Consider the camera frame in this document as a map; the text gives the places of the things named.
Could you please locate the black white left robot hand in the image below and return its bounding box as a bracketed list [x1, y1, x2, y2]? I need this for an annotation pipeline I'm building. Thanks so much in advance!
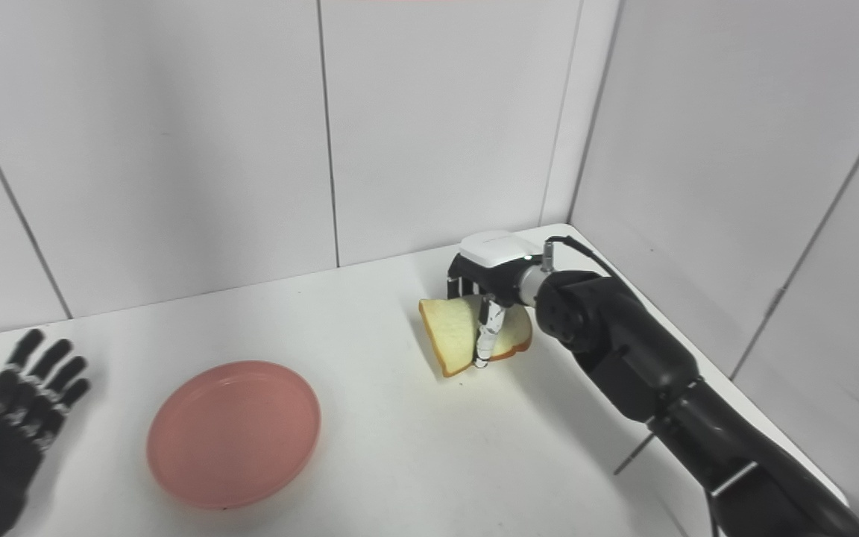
[0, 329, 92, 537]

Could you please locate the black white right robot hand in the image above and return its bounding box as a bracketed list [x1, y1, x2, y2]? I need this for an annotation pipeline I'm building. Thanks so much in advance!
[446, 230, 546, 369]

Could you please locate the slice of bread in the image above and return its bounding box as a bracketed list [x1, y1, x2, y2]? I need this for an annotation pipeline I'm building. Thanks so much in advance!
[419, 295, 533, 378]

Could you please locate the pink round plate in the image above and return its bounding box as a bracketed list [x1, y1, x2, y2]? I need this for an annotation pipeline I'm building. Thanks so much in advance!
[147, 361, 321, 511]

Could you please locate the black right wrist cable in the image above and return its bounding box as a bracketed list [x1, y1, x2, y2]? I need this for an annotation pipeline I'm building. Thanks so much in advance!
[544, 236, 721, 537]

